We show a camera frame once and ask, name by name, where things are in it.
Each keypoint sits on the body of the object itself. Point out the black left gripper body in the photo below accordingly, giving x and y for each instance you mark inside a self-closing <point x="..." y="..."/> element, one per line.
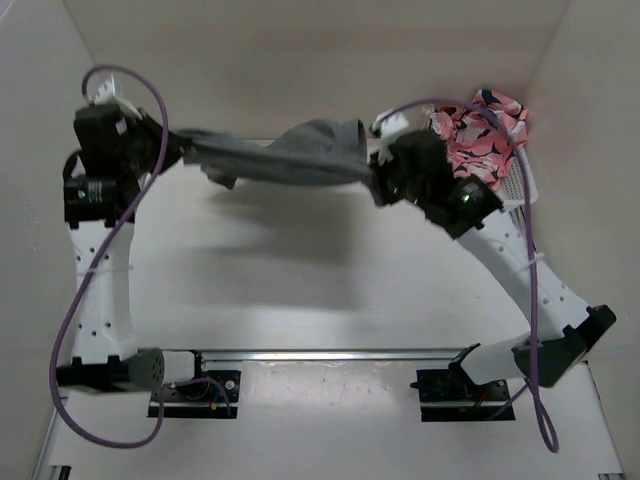
<point x="146" y="136"/>

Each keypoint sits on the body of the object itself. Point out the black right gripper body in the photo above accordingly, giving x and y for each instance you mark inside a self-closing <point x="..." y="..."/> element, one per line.
<point x="392" y="186"/>

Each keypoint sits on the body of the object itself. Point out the grey shorts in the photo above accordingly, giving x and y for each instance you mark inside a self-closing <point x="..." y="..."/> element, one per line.
<point x="315" y="153"/>

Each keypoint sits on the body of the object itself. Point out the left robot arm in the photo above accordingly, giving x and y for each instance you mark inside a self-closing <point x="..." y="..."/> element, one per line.
<point x="100" y="213"/>

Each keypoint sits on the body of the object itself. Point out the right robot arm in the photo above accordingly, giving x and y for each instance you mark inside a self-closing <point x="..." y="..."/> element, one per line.
<point x="565" y="328"/>

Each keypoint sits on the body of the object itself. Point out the pink patterned shorts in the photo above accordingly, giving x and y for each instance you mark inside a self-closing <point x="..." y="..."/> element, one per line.
<point x="474" y="146"/>

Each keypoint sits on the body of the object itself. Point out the white plastic basket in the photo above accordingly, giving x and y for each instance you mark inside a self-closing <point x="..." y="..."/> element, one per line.
<point x="511" y="190"/>

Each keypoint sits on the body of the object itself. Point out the aluminium front rail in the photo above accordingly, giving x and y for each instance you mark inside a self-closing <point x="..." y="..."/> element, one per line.
<point x="331" y="355"/>

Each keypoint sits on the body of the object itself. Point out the aluminium rail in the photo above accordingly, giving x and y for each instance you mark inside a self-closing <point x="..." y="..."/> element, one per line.
<point x="44" y="468"/>
<point x="523" y="221"/>
<point x="331" y="355"/>

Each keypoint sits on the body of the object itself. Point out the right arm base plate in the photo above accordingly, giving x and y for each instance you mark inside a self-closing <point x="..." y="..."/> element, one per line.
<point x="443" y="399"/>

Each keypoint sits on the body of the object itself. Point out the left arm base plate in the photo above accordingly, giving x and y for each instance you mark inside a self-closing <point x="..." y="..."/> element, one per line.
<point x="204" y="401"/>

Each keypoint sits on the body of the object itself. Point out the aluminium left side rail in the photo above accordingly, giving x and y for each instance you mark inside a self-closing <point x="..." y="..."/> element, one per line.
<point x="44" y="468"/>

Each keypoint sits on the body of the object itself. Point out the aluminium right side rail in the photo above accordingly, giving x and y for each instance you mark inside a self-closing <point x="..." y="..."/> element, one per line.
<point x="523" y="221"/>

